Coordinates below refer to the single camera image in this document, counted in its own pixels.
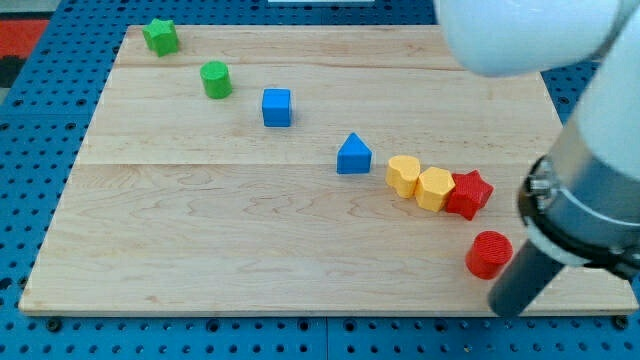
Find blue cube block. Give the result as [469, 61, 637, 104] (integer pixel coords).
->
[261, 88, 292, 127]

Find yellow hexagon block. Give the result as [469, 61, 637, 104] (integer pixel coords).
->
[414, 167, 455, 212]

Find green cylinder block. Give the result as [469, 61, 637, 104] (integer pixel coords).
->
[200, 61, 233, 99]

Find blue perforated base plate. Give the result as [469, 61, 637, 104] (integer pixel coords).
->
[1, 0, 639, 359]

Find wooden board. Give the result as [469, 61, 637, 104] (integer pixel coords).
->
[18, 24, 640, 318]

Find yellow heart block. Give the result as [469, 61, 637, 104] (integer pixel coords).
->
[385, 155, 421, 198]

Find red cylinder block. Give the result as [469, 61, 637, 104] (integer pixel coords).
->
[465, 231, 513, 280]

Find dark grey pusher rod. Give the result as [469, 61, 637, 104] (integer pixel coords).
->
[488, 240, 565, 317]

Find red star block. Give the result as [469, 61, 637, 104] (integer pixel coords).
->
[445, 170, 494, 221]

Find green star block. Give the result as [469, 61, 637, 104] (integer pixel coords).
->
[142, 18, 179, 57]

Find blue triangle block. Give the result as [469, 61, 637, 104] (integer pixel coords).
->
[336, 132, 373, 174]

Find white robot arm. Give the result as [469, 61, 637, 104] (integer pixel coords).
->
[434, 0, 639, 316]

